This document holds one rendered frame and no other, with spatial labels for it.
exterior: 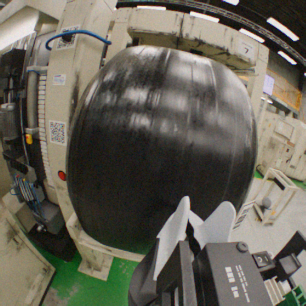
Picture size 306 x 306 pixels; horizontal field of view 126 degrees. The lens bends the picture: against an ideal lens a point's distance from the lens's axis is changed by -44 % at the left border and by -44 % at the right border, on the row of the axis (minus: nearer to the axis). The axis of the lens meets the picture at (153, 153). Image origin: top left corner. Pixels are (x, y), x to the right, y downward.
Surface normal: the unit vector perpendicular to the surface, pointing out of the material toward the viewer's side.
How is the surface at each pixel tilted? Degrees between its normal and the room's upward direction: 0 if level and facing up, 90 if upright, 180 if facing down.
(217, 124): 59
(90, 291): 0
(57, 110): 90
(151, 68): 48
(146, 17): 90
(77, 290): 0
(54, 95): 90
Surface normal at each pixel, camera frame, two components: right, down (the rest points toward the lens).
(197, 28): -0.09, 0.39
